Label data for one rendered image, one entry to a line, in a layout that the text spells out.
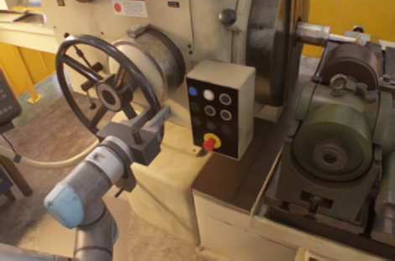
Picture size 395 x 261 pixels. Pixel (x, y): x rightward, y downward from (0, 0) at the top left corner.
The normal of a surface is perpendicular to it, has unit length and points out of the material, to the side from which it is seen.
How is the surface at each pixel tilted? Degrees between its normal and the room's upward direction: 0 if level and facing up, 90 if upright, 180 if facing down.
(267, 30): 69
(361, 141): 90
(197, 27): 90
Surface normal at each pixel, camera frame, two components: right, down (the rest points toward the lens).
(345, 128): -0.49, 0.57
